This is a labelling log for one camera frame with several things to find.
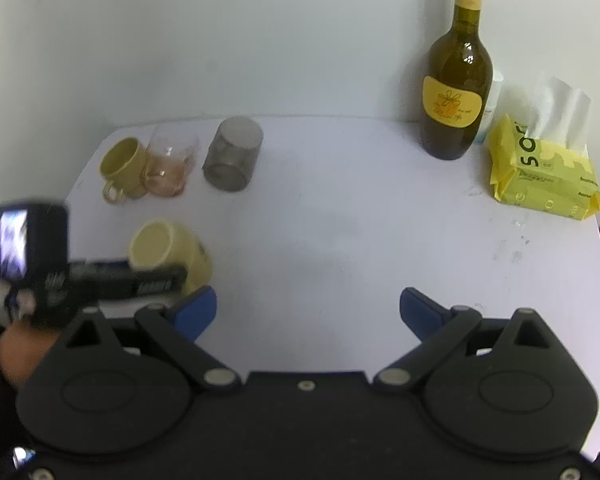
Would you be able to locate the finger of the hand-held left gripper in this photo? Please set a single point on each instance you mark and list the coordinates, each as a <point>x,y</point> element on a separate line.
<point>145,280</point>

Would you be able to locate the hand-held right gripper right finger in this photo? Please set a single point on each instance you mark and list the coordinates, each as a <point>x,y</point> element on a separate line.
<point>420,312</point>

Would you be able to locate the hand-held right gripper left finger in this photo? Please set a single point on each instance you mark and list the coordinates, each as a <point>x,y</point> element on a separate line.
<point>196,310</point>

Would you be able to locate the pale yellow cup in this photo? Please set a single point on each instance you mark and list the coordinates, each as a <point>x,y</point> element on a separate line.
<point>162,245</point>

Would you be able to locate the pink glass cup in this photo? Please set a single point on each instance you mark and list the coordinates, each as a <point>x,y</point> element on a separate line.
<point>167,170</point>

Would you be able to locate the grey glass cup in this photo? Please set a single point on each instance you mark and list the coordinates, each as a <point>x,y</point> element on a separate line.
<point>232,157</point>

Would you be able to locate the person's left hand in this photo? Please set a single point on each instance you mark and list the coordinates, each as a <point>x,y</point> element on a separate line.
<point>22,355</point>

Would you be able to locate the olive yellow mug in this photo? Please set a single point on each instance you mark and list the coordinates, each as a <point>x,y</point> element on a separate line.
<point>122,162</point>

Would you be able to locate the yellow tissue pack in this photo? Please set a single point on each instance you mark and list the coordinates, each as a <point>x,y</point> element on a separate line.
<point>545,175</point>

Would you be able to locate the small white bottle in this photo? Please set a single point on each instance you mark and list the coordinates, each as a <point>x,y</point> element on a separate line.
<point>493,105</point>

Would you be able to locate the green wine bottle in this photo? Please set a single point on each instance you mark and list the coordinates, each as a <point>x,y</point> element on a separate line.
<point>455,90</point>

